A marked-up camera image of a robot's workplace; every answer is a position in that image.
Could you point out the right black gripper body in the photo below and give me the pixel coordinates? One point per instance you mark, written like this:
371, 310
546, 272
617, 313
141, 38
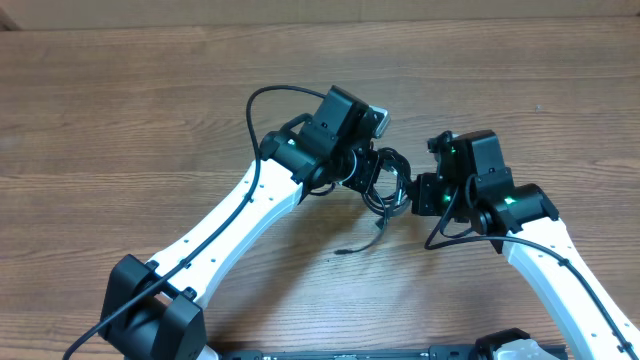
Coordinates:
426, 193

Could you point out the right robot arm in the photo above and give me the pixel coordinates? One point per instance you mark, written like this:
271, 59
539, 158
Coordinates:
474, 198

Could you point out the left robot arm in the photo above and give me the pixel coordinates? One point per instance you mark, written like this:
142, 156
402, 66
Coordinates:
155, 309

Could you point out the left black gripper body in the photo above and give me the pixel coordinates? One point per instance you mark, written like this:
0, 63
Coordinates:
367, 173

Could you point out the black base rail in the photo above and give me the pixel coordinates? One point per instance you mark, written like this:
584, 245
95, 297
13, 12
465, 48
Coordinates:
435, 352

